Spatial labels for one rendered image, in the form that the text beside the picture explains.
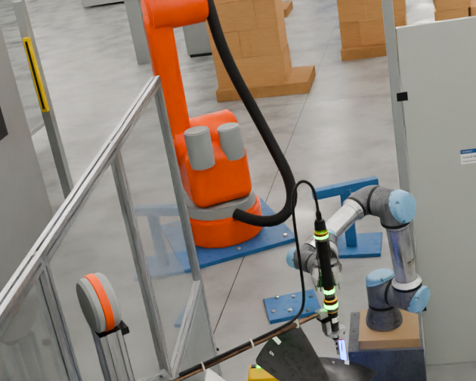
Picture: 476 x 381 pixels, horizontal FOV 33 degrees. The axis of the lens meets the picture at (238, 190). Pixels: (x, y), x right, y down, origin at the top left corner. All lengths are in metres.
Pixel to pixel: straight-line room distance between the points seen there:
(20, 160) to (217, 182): 1.63
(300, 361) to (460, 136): 1.98
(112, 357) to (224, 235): 4.30
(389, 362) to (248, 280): 2.82
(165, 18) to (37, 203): 1.98
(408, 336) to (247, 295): 2.67
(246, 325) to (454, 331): 1.45
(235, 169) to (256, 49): 4.23
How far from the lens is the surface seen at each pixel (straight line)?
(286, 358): 2.71
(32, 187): 6.98
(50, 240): 2.24
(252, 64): 10.49
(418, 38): 4.17
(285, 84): 10.38
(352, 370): 2.99
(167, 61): 6.30
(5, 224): 6.58
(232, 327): 5.56
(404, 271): 3.20
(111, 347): 2.25
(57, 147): 8.18
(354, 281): 5.87
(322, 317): 2.61
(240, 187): 6.45
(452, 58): 4.22
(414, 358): 3.39
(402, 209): 3.03
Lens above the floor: 2.92
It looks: 22 degrees down
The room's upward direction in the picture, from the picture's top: 10 degrees counter-clockwise
